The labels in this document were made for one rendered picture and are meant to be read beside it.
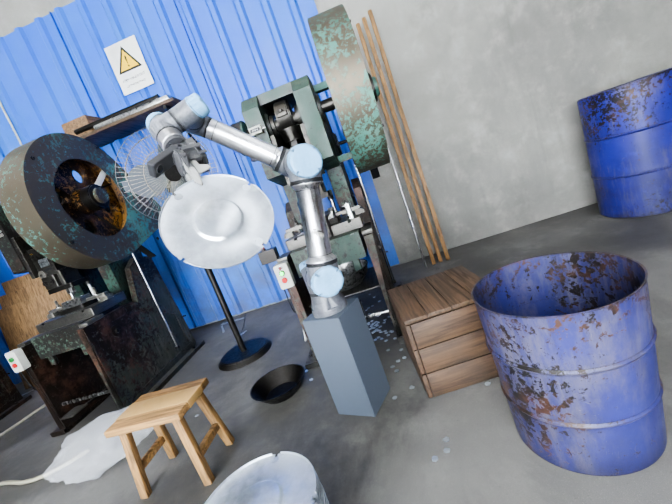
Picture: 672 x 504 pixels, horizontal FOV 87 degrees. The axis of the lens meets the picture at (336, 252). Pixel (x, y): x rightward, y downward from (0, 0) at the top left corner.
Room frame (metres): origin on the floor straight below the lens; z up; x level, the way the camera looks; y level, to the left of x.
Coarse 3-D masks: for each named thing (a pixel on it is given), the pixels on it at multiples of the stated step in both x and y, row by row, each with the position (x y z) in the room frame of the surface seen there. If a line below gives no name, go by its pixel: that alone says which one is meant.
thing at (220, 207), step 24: (192, 192) 1.00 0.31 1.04; (216, 192) 1.01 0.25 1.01; (240, 192) 1.02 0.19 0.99; (168, 216) 0.95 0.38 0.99; (192, 216) 0.95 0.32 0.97; (216, 216) 0.95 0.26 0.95; (240, 216) 0.96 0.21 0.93; (264, 216) 0.98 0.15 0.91; (168, 240) 0.91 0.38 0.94; (192, 240) 0.91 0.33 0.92; (216, 240) 0.92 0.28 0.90; (240, 240) 0.92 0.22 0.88; (264, 240) 0.93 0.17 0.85; (192, 264) 0.87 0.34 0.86; (216, 264) 0.88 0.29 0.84
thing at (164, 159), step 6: (168, 150) 1.09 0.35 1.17; (156, 156) 1.06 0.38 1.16; (162, 156) 1.06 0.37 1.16; (168, 156) 1.07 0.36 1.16; (150, 162) 1.03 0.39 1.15; (156, 162) 1.04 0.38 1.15; (162, 162) 1.06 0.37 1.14; (168, 162) 1.08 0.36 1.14; (150, 168) 1.03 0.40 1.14; (156, 168) 1.04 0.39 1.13; (162, 168) 1.05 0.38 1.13; (168, 168) 1.09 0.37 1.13; (150, 174) 1.05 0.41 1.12; (156, 174) 1.05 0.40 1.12
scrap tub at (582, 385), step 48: (480, 288) 1.08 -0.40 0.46; (528, 288) 1.12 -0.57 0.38; (576, 288) 1.05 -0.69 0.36; (624, 288) 0.92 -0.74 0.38; (528, 336) 0.79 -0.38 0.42; (576, 336) 0.74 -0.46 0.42; (624, 336) 0.72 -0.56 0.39; (528, 384) 0.83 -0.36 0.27; (576, 384) 0.75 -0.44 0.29; (624, 384) 0.73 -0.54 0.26; (528, 432) 0.88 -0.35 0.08; (576, 432) 0.77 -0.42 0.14; (624, 432) 0.73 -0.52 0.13
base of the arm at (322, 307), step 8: (312, 296) 1.37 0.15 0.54; (320, 296) 1.35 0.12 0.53; (336, 296) 1.36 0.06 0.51; (312, 304) 1.38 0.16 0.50; (320, 304) 1.34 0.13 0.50; (328, 304) 1.34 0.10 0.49; (336, 304) 1.34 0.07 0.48; (344, 304) 1.36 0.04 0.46; (312, 312) 1.38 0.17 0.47; (320, 312) 1.34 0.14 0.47; (328, 312) 1.33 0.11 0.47; (336, 312) 1.33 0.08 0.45
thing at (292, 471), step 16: (256, 464) 0.81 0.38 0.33; (272, 464) 0.79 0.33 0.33; (288, 464) 0.77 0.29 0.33; (304, 464) 0.75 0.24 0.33; (224, 480) 0.79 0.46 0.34; (240, 480) 0.78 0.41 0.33; (256, 480) 0.76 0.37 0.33; (272, 480) 0.74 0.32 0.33; (288, 480) 0.72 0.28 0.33; (304, 480) 0.70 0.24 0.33; (224, 496) 0.74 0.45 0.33; (240, 496) 0.72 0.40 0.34; (256, 496) 0.70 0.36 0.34; (272, 496) 0.69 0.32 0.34; (288, 496) 0.68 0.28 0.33; (304, 496) 0.66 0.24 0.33
